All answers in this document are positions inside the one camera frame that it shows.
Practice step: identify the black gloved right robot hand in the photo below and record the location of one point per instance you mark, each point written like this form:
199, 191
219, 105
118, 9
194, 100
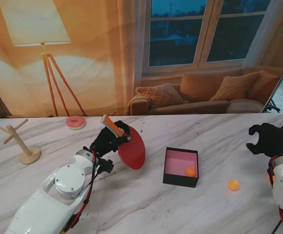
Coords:
275, 141

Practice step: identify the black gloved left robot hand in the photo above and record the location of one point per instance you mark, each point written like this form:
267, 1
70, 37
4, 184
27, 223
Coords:
106, 142

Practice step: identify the red ping pong bat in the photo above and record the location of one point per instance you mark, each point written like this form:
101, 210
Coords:
133, 153

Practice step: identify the orange ping pong ball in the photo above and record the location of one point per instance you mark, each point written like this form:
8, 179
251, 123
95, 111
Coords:
190, 172
267, 178
233, 185

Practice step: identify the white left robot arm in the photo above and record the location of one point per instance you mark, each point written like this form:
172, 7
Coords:
53, 200

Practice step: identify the black box with pink inside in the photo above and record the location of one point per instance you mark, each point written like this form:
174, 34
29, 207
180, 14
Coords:
178, 161

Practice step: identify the black tripod stand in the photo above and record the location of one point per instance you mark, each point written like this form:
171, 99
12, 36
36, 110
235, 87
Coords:
272, 106

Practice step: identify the pink frosted toy donut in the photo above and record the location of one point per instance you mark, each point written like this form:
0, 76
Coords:
76, 122

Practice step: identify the wooden peg stand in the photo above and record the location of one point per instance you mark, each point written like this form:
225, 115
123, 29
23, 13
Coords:
29, 156

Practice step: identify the printed living room backdrop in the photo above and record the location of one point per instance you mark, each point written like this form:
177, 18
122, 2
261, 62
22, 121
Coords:
95, 61

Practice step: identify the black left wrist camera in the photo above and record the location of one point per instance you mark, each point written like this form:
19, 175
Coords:
106, 166

